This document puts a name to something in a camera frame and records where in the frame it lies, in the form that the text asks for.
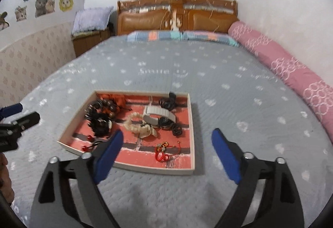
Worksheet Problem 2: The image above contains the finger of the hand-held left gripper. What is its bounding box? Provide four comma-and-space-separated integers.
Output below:
0, 103, 23, 118
12, 112, 41, 131

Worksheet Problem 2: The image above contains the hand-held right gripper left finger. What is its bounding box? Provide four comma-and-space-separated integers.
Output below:
31, 129, 124, 228

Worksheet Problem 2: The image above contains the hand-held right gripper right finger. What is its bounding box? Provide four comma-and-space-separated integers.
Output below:
211, 128, 305, 228

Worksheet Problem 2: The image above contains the red bead hair tie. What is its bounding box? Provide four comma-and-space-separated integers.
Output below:
83, 134, 104, 152

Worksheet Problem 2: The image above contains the black scrunchie with pearl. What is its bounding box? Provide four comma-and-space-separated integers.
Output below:
90, 112, 115, 138

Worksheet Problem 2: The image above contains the brick print tray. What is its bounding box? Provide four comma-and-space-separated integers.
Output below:
57, 90, 195, 176

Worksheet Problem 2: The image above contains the cream braided hair band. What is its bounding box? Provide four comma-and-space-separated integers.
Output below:
123, 111, 158, 139

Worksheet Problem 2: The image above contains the red string bracelet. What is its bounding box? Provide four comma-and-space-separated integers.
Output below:
155, 141, 183, 163

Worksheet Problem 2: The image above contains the dark studded bracelet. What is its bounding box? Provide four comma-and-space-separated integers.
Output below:
84, 99, 123, 120

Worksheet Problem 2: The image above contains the white ribbed bracelet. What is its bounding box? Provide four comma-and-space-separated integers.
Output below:
143, 105, 176, 124

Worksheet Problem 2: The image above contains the person's left hand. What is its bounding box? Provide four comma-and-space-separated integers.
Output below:
0, 152, 15, 204

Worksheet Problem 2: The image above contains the orange scrunchie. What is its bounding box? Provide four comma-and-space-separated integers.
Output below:
100, 93, 127, 114

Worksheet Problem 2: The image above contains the grey printed blanket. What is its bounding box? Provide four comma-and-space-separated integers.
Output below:
12, 35, 333, 228

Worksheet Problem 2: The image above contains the black hair claw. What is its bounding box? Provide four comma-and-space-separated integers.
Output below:
168, 91, 178, 109

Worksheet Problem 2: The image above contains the wooden nightstand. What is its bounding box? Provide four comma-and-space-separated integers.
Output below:
71, 29, 112, 58

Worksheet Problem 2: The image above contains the pink patterned bolster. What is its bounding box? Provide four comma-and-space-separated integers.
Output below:
228, 21, 333, 142

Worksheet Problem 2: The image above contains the lilac dotted pillow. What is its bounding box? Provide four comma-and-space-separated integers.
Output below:
72, 6, 114, 33

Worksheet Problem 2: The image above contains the plaid pillow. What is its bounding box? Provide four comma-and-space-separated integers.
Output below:
186, 31, 241, 47
127, 30, 186, 41

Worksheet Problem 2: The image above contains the wooden headboard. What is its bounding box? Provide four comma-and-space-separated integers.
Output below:
117, 0, 239, 36

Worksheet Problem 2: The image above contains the brown animal wall sticker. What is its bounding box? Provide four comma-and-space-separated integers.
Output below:
0, 11, 10, 31

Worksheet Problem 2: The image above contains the tabby cat wall sticker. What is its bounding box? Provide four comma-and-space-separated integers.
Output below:
15, 6, 28, 22

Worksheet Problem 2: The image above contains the grey cats wall sticker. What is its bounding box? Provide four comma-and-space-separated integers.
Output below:
35, 0, 56, 17

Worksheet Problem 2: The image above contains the sunflower cat wall sticker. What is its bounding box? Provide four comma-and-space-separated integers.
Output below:
59, 0, 74, 12

